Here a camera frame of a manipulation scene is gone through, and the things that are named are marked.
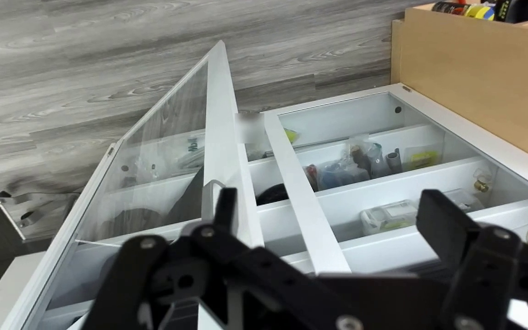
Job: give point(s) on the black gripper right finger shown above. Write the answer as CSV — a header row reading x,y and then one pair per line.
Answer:
x,y
444,225

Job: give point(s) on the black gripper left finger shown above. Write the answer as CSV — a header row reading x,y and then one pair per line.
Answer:
x,y
226,209

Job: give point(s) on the white glass cabinet door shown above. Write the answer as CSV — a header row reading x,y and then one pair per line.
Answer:
x,y
347,174
160,176

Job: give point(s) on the closed white glass cabinet door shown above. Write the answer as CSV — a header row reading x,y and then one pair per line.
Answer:
x,y
347,174

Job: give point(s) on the white shelving cabinet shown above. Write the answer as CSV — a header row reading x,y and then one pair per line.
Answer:
x,y
329,185

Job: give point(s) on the light wooden cabinet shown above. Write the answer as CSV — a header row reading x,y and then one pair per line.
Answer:
x,y
477,68

